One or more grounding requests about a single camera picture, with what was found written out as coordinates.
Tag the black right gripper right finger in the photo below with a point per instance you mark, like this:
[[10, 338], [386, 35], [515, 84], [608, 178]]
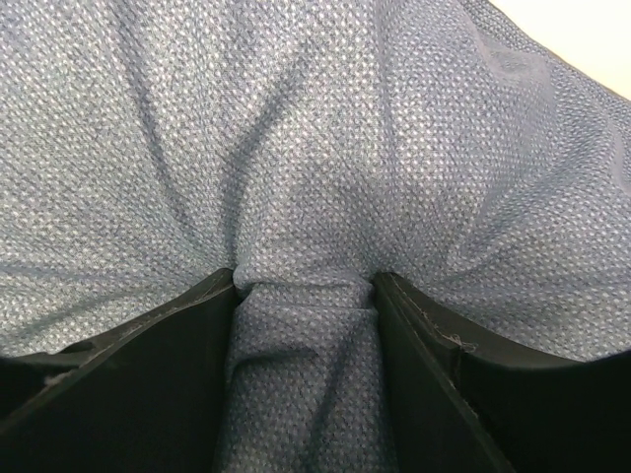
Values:
[[464, 399]]

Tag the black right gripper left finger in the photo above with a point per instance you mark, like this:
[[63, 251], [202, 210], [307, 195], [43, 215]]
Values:
[[145, 396]]

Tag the blue-grey pillowcase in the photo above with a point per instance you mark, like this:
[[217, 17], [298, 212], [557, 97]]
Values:
[[307, 146]]

